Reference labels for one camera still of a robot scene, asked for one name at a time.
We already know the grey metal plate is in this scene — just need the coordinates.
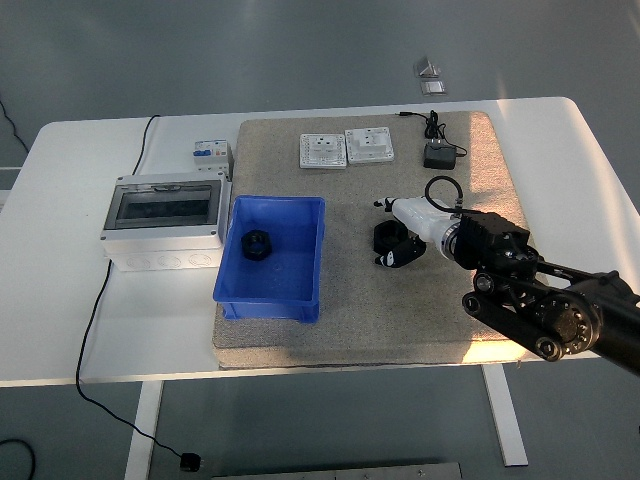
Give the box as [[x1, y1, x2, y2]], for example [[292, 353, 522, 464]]
[[209, 461, 464, 480]]

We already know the open metal floor socket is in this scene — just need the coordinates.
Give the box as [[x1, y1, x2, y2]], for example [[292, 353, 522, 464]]
[[413, 56, 442, 79]]

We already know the grey distribution box clear lid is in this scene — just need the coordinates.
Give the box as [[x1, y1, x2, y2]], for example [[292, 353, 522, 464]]
[[99, 172, 234, 273]]

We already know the looped black floor cable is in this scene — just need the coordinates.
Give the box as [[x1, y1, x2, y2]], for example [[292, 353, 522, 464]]
[[0, 438, 37, 480]]

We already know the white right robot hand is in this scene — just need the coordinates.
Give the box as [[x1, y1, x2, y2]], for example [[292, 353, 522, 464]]
[[372, 196, 454, 270]]

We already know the long black power cable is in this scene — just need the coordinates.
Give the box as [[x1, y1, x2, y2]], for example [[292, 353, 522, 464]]
[[74, 114, 184, 459]]

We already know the black adapter cord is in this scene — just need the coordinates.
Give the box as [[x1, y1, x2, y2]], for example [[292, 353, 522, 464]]
[[398, 110, 469, 159]]

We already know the white wall socket panel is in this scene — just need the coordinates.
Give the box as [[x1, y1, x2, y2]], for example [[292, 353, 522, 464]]
[[344, 126, 396, 166], [298, 132, 348, 170]]

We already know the grey-brown mat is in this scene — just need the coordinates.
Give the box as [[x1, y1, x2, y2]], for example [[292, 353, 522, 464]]
[[211, 110, 569, 370]]

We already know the thin black floor cable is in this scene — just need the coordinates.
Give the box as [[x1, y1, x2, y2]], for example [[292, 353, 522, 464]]
[[0, 97, 30, 154]]

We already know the black hexagonal nut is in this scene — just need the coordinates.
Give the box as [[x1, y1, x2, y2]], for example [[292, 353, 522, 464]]
[[373, 219, 416, 252], [240, 228, 274, 263]]

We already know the black power adapter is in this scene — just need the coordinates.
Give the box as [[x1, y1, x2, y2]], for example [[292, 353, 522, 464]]
[[422, 141, 457, 170]]

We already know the blue plastic box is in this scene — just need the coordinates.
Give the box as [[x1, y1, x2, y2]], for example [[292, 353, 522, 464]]
[[212, 194, 326, 324]]

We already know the white table leg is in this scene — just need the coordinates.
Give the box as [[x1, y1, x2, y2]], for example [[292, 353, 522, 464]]
[[481, 364, 530, 469], [123, 382, 165, 480]]

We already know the white circuit breaker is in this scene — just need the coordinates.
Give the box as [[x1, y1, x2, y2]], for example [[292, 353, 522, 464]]
[[189, 139, 235, 181]]

